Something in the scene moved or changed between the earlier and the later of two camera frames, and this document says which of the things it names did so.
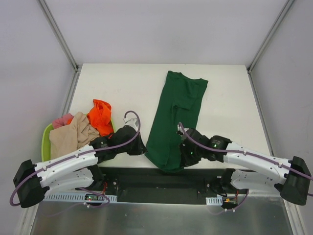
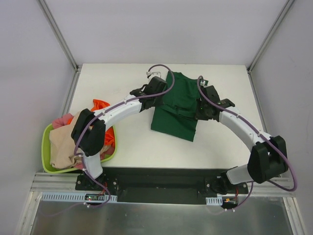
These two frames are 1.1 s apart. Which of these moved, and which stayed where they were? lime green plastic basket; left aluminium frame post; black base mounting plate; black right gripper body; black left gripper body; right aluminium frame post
Moved: black right gripper body; black left gripper body
Stayed: left aluminium frame post; lime green plastic basket; black base mounting plate; right aluminium frame post
